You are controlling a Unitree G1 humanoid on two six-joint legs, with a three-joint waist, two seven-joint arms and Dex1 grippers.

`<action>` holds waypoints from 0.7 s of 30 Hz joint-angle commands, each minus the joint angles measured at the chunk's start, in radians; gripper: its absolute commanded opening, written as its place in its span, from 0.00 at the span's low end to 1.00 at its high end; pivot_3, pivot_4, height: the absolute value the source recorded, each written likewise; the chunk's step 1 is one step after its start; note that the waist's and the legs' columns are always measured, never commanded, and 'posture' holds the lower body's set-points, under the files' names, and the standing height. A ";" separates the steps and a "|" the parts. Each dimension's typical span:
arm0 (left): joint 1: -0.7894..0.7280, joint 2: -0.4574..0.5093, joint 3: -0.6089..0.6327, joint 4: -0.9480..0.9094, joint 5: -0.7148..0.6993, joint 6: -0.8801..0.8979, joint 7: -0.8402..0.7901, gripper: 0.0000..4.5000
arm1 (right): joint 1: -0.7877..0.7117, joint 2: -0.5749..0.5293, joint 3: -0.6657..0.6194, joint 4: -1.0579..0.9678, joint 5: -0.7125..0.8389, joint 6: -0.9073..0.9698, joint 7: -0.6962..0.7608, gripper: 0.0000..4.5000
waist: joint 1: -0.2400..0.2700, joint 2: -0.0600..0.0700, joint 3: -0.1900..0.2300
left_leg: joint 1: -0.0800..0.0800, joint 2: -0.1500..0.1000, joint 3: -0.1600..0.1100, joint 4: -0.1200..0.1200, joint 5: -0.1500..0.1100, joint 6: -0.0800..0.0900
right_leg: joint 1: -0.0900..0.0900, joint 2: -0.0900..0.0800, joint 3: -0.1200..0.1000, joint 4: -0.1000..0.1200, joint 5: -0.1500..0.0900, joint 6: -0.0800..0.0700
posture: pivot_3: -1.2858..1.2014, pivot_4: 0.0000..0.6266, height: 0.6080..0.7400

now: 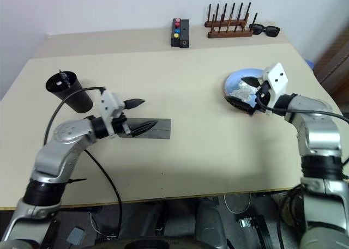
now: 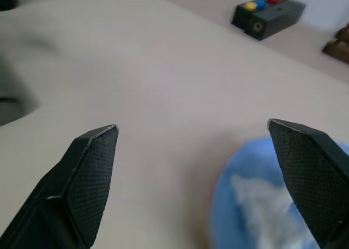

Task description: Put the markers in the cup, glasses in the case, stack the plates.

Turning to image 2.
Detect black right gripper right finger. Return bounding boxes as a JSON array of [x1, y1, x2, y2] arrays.
[[267, 118, 349, 249]]

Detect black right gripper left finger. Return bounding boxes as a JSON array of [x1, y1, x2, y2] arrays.
[[0, 124, 119, 249]]

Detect white tissue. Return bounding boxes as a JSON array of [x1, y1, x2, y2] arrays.
[[230, 174, 317, 249]]

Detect blue plate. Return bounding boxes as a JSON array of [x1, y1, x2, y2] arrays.
[[208, 136, 349, 249]]

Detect grey glasses case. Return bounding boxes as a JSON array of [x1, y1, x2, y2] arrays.
[[0, 55, 39, 127]]

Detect wooden peg dish rack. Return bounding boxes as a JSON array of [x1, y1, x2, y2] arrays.
[[321, 22, 349, 64]]

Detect black box with round socket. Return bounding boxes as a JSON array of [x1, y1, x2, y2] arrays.
[[243, 1, 306, 41]]

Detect black box with coloured buttons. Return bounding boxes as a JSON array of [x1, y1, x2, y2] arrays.
[[231, 0, 288, 29]]

